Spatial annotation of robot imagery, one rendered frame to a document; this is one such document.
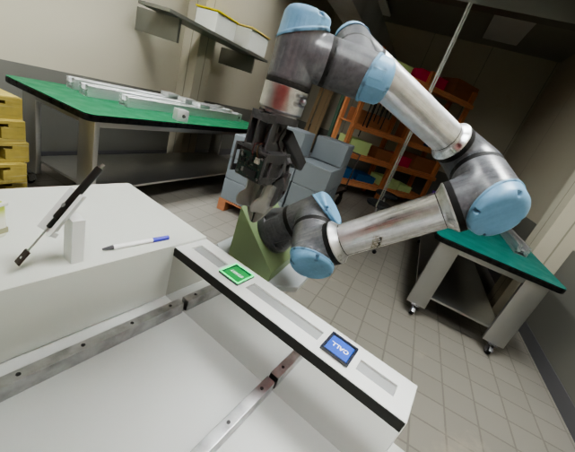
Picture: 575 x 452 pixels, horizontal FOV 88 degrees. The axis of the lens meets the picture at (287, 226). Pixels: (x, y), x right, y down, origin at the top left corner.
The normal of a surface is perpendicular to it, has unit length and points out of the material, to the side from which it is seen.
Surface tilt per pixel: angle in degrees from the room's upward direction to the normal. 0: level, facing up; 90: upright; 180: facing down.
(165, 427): 0
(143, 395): 0
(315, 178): 90
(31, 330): 90
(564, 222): 90
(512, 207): 108
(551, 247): 90
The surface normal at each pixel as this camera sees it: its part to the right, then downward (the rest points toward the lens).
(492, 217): 0.01, 0.68
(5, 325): 0.79, 0.45
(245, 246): -0.40, 0.24
